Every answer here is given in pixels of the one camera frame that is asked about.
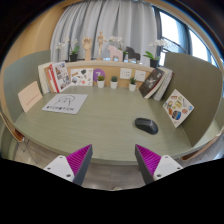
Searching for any white wall socket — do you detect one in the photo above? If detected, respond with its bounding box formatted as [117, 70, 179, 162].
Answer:
[133, 69, 147, 83]
[119, 67, 133, 80]

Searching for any round purple number sticker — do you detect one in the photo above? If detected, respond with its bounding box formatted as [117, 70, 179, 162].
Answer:
[92, 68, 107, 83]

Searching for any beige card with red text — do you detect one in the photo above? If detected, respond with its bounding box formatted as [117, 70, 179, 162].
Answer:
[17, 80, 43, 113]

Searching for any small plant in white pot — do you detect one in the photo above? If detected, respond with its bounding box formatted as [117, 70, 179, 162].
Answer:
[96, 75, 106, 89]
[110, 75, 119, 90]
[128, 76, 138, 92]

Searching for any colourful cartoon sticker sheet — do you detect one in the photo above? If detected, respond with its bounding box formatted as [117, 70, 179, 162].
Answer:
[162, 88, 195, 129]

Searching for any wooden chair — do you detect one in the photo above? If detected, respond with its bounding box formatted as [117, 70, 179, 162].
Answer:
[179, 124, 224, 164]
[0, 111, 38, 164]

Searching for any wooden hand model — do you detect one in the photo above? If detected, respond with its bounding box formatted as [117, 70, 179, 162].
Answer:
[81, 36, 93, 62]

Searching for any wooden mannequin figure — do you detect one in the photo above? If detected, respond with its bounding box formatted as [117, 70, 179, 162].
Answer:
[96, 31, 108, 61]

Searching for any pink wooden horse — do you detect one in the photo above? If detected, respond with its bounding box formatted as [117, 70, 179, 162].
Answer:
[107, 44, 124, 63]

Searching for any black wooden horse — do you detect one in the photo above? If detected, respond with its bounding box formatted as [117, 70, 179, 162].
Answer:
[124, 46, 141, 64]

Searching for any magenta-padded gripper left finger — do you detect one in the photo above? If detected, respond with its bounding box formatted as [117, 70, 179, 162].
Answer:
[43, 143, 94, 187]

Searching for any grey curtain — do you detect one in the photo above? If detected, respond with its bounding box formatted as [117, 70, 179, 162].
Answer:
[49, 0, 158, 66]

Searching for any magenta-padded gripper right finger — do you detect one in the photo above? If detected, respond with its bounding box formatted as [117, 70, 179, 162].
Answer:
[134, 143, 184, 185]

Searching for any black computer mouse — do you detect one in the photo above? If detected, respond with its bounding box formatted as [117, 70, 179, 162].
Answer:
[134, 117, 159, 136]

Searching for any magazine with photo cover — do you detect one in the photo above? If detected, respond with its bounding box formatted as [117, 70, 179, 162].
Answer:
[50, 61, 72, 94]

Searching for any black-covered book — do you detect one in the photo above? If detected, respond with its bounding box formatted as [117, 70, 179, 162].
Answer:
[138, 67, 165, 99]

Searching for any white picture sticker sheet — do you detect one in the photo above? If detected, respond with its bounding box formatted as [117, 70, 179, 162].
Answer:
[70, 67, 94, 87]

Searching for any red-covered book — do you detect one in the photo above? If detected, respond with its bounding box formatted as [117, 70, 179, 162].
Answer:
[44, 64, 59, 94]

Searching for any white orchid in black pot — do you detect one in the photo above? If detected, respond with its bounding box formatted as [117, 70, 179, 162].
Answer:
[108, 35, 129, 62]
[143, 38, 168, 69]
[54, 38, 81, 63]

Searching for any white mouse pad with drawing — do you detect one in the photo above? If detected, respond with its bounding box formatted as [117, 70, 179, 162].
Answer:
[41, 93, 89, 115]

